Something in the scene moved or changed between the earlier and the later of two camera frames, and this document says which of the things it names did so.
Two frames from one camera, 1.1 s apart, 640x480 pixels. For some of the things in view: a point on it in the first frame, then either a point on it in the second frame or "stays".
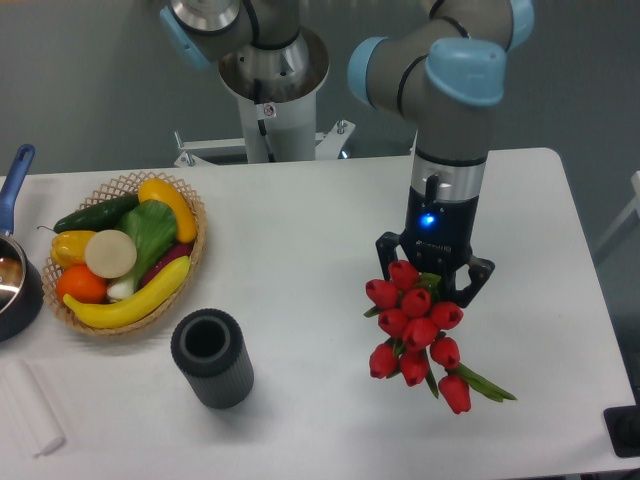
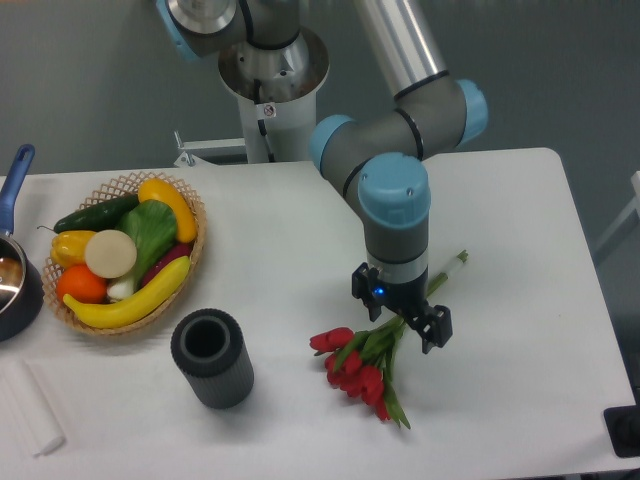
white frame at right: [635, 183] stays
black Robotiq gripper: [437, 238] → [406, 297]
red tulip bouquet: [417, 325] → [360, 362]
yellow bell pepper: [68, 248] stays
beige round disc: [110, 253] stays
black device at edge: [623, 426] stays
